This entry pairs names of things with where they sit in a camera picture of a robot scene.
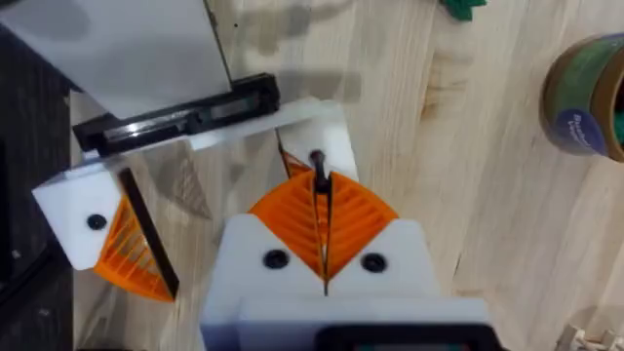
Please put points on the pale wooden block heap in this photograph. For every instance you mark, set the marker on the pale wooden block heap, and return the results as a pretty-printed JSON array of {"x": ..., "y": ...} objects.
[{"x": 590, "y": 339}]

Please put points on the black screw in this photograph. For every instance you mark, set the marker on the black screw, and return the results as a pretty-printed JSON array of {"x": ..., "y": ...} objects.
[{"x": 320, "y": 170}]

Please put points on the brown tape roll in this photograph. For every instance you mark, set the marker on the brown tape roll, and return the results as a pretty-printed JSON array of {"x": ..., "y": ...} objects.
[{"x": 585, "y": 97}]

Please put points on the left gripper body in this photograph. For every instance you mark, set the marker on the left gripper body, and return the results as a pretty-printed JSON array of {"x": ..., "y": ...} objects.
[{"x": 122, "y": 58}]

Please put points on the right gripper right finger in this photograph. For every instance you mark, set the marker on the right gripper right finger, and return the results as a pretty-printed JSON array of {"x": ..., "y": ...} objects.
[{"x": 390, "y": 253}]

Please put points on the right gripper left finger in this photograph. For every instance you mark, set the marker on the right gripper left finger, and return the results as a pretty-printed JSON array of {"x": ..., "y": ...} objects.
[{"x": 253, "y": 253}]

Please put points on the green toy vegetable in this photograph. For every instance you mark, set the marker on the green toy vegetable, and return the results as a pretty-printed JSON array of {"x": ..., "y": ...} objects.
[{"x": 463, "y": 7}]

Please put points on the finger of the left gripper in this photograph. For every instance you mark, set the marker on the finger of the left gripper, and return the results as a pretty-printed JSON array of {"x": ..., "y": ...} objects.
[
  {"x": 73, "y": 214},
  {"x": 336, "y": 141}
]

